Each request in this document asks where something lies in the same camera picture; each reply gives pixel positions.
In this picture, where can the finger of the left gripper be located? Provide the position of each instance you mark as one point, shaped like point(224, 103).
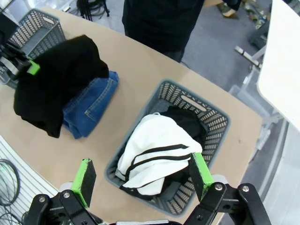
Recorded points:
point(21, 63)

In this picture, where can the white garment with black stripes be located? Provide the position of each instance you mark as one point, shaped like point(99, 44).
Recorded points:
point(157, 145)

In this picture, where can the black camera tripod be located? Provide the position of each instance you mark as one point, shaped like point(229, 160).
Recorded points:
point(87, 9)

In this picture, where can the blue denim shorts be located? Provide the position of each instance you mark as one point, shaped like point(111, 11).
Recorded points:
point(93, 100)

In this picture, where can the white slatted base panel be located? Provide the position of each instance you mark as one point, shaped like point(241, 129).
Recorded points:
point(30, 182)

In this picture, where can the black top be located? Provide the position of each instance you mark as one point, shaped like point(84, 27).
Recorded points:
point(187, 122)

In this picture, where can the gray woven plastic basket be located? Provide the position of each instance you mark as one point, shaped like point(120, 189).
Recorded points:
point(39, 32)
point(213, 122)

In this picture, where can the person in black T-shirt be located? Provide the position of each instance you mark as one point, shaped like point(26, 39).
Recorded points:
point(159, 23)

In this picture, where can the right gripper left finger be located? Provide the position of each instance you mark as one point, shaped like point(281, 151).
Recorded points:
point(85, 182)

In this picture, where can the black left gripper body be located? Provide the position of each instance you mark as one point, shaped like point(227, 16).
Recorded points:
point(8, 28)

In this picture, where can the dark gray stool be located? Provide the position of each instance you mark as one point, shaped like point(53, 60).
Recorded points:
point(257, 35)

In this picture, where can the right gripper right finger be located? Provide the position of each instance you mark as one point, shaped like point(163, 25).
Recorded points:
point(201, 175)

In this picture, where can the large white table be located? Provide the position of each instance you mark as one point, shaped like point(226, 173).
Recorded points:
point(283, 58)

